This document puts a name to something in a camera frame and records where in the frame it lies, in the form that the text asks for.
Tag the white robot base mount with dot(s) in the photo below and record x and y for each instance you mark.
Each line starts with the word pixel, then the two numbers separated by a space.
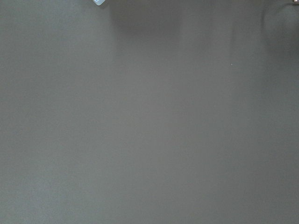
pixel 99 2

